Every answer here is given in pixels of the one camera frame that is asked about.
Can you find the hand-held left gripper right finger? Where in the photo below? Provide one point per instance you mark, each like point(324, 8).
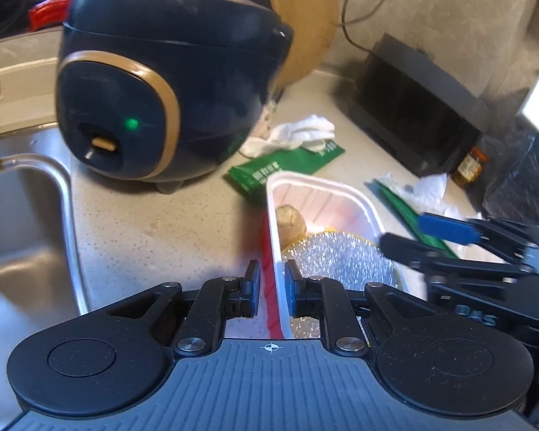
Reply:
point(291, 288)

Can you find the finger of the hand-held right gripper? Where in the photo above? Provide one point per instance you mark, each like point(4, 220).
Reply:
point(444, 228)
point(399, 244)

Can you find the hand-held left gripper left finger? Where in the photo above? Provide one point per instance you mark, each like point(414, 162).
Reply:
point(254, 288)

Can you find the red plastic food tray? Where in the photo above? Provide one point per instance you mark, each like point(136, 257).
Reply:
point(319, 197)

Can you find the green snack packet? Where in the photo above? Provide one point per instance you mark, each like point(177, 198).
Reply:
point(269, 168)
point(402, 208)

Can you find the white cloth glove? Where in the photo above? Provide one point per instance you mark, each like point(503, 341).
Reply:
point(301, 132)

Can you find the crumpled clear plastic bag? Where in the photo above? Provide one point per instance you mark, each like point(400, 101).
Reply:
point(431, 188)

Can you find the glass sauce jar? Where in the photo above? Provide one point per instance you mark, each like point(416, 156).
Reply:
point(469, 168)

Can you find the black shiny foil sheet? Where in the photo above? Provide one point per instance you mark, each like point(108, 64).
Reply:
point(530, 175)

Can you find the dark grey box appliance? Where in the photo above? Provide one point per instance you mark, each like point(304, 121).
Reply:
point(413, 112)

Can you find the dark blue rice cooker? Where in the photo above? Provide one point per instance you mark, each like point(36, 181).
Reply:
point(184, 76)

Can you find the stainless steel sink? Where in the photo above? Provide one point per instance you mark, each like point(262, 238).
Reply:
point(22, 256)

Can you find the round wooden cutting board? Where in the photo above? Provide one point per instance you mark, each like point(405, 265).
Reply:
point(305, 22)

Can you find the red plastic piece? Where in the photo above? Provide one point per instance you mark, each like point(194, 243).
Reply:
point(49, 15)

